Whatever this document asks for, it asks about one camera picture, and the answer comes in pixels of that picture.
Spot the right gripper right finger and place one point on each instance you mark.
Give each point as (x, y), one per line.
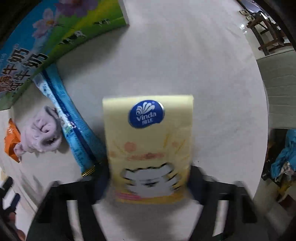
(228, 213)

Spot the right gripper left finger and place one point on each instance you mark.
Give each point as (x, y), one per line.
(52, 219)

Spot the blue long snack packet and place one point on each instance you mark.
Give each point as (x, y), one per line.
(88, 150)

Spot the lilac fluffy cloth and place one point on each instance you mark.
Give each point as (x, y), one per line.
(42, 133)

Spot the orange snack packet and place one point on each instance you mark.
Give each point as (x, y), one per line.
(12, 138)

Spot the yellow Vinda tissue pack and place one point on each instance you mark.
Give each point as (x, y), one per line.
(149, 146)

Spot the blue crumpled bag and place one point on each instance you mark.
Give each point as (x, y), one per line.
(285, 162)

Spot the grey padded chair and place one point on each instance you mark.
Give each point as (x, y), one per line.
(278, 75)

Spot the grey white table cloth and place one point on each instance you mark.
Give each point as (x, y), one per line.
(169, 47)

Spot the printed cardboard milk box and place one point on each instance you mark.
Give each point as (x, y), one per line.
(35, 34)

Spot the dark wooden chair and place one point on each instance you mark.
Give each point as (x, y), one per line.
(269, 35)

